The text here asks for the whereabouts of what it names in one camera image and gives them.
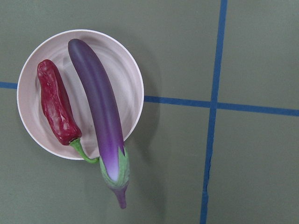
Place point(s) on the purple eggplant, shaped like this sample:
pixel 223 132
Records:
pixel 114 161

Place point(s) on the red chili pepper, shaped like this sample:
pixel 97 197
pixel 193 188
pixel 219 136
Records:
pixel 57 109

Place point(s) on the pink plate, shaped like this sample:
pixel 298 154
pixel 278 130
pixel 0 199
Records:
pixel 124 76

